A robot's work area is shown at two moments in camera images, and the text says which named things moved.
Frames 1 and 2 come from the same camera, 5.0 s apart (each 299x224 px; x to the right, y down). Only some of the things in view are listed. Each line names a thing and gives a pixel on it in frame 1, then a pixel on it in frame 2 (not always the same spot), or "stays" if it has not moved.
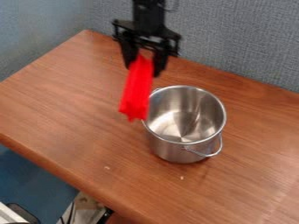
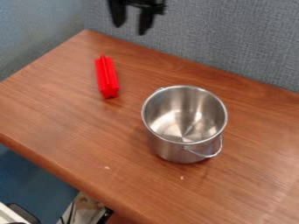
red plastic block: (136, 86) -> (106, 75)
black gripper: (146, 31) -> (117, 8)
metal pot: (184, 123) stays
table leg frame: (85, 211) stays
